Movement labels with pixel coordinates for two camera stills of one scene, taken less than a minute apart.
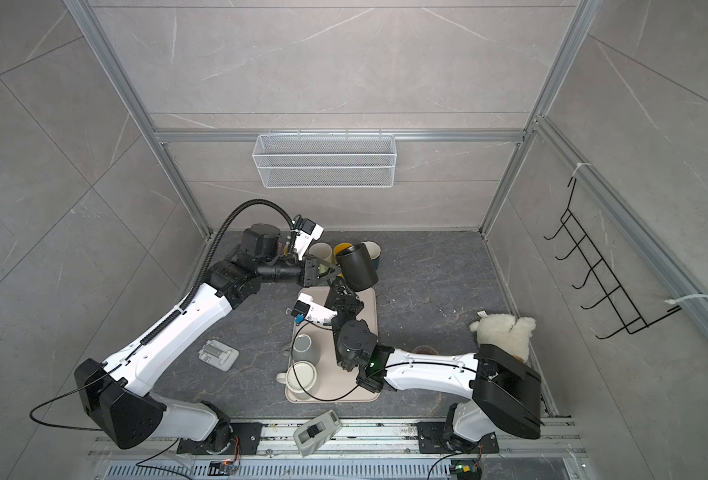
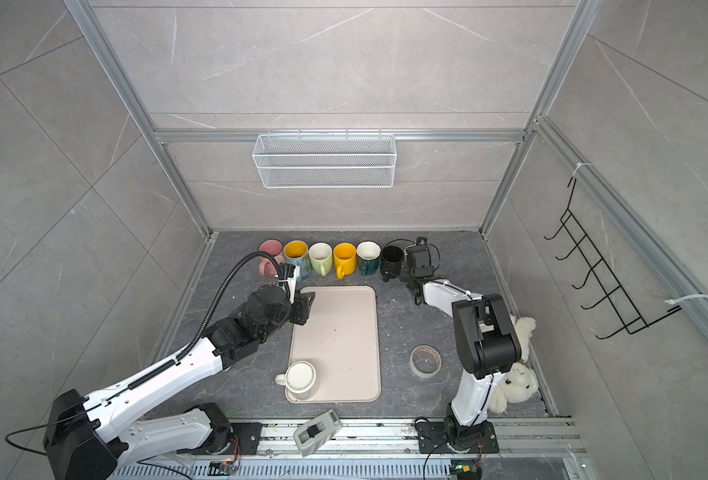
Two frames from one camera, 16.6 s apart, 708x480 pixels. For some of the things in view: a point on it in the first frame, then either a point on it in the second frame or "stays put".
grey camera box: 312,435 stays put
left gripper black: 309,272 to 302,306
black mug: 356,266 to 391,260
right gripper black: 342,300 to 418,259
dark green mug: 374,252 stays put
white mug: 306,372 stays put
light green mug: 325,251 stays put
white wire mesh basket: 324,161 stays put
